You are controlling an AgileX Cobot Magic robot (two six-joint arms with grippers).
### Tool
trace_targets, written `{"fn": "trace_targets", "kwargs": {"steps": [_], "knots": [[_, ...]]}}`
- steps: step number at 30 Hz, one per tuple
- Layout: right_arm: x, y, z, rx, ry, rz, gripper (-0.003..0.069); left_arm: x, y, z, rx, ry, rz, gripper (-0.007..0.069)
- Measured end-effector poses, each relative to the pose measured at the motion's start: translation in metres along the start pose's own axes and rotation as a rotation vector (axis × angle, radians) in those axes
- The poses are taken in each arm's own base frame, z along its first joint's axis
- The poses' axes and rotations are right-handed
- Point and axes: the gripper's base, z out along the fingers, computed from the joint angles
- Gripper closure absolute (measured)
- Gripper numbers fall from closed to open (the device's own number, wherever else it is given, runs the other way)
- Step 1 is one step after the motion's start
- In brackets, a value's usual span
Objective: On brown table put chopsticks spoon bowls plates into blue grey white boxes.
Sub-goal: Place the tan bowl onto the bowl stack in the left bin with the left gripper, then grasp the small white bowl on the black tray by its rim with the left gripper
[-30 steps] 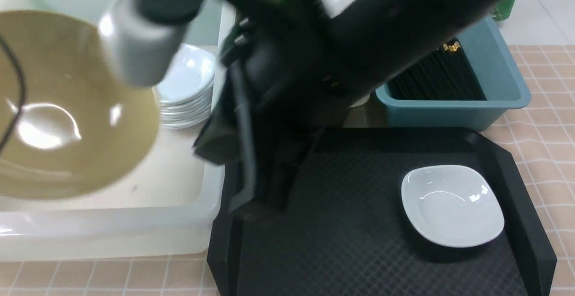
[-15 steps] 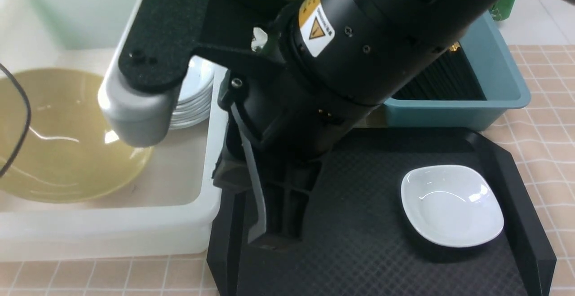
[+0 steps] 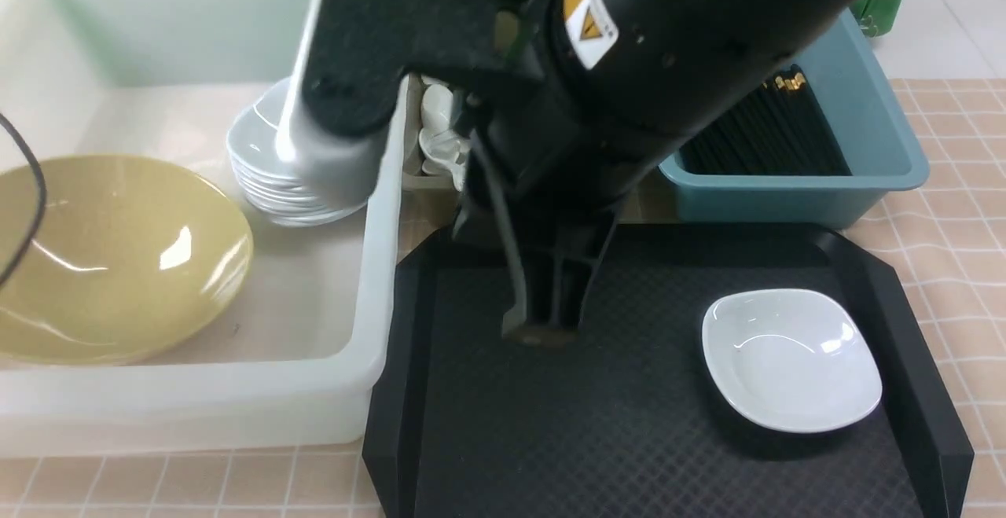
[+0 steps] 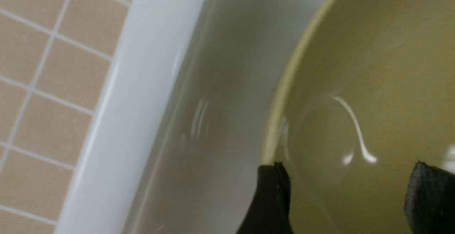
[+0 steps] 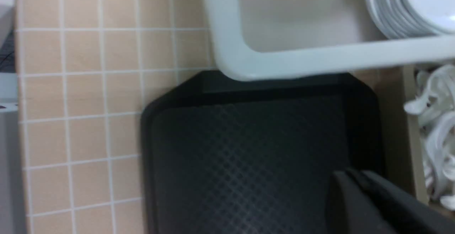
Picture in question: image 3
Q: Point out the stack of white dishes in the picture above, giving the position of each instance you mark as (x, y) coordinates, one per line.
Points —
(263, 174)

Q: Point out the olive plastic bin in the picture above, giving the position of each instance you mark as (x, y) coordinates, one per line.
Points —
(435, 196)

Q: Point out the pile of white soup spoons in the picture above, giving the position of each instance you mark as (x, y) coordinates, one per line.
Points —
(444, 153)

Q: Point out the white small square dish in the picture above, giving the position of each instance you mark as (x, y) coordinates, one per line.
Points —
(790, 360)

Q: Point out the black plastic serving tray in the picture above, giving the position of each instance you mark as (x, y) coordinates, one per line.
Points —
(624, 420)

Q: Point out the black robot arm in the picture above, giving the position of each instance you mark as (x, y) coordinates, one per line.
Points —
(568, 105)

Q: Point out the blue plastic bin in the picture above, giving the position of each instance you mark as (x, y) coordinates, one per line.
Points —
(874, 135)

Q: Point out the yellow noodle bowl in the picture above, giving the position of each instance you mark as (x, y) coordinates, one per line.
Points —
(133, 256)

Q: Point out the green cloth backdrop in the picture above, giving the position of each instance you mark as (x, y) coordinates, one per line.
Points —
(875, 17)

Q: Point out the pink checkered tablecloth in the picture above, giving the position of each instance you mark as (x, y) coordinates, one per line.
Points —
(945, 240)

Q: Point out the large white plastic tub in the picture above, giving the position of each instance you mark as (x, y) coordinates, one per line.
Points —
(296, 356)

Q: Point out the bundle of black chopsticks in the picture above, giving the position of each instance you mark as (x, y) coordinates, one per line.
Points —
(777, 129)

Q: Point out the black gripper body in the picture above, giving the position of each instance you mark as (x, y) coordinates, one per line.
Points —
(552, 240)

